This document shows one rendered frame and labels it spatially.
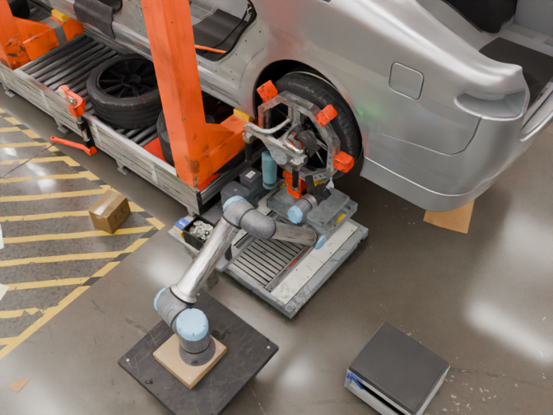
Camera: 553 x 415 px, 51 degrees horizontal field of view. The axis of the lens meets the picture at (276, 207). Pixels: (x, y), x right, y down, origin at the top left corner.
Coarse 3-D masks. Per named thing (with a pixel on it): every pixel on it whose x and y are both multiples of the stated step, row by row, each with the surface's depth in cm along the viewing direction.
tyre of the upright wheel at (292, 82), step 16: (304, 64) 327; (288, 80) 315; (304, 80) 312; (320, 80) 311; (304, 96) 311; (320, 96) 304; (336, 96) 307; (352, 112) 310; (336, 128) 310; (352, 128) 311; (352, 144) 313; (336, 176) 336
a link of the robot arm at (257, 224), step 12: (252, 216) 274; (264, 216) 278; (252, 228) 274; (264, 228) 275; (276, 228) 283; (288, 228) 293; (300, 228) 306; (312, 228) 324; (288, 240) 299; (300, 240) 306; (312, 240) 314; (324, 240) 322
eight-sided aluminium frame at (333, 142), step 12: (276, 96) 313; (288, 96) 313; (264, 108) 328; (300, 108) 306; (312, 108) 304; (264, 120) 336; (312, 120) 306; (324, 132) 305; (336, 144) 308; (288, 168) 347; (324, 168) 333; (336, 168) 324
